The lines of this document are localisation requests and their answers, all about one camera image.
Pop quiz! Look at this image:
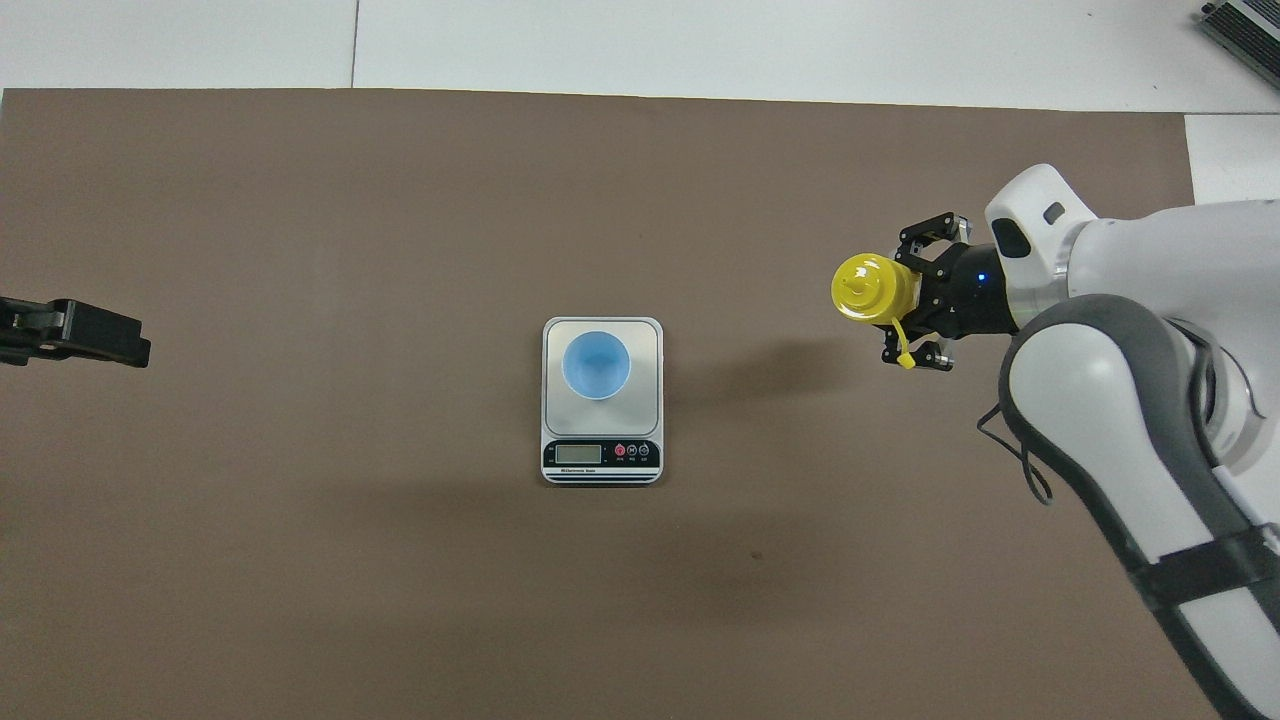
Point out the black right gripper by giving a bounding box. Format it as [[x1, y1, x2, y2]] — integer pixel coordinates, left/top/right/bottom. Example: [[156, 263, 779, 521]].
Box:
[[881, 211, 1022, 374]]

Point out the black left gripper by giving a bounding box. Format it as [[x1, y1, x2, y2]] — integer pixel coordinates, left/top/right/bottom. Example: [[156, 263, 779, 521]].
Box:
[[0, 296, 152, 370]]

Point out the yellow squeeze bottle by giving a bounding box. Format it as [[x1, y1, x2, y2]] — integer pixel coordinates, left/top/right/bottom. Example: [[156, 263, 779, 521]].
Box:
[[830, 253, 922, 372]]

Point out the light blue plastic cup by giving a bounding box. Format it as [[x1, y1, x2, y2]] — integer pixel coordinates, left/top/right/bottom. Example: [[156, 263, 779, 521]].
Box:
[[560, 330, 633, 402]]

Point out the silver digital kitchen scale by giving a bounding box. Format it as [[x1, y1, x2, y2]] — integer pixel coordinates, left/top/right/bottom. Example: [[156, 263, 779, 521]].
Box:
[[541, 316, 665, 487]]

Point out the brown table mat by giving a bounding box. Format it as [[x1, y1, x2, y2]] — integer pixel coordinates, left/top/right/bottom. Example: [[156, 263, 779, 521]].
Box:
[[0, 88, 1257, 720]]

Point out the grey ribbed metal device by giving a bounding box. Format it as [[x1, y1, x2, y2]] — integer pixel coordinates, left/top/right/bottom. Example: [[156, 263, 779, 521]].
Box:
[[1199, 0, 1280, 97]]

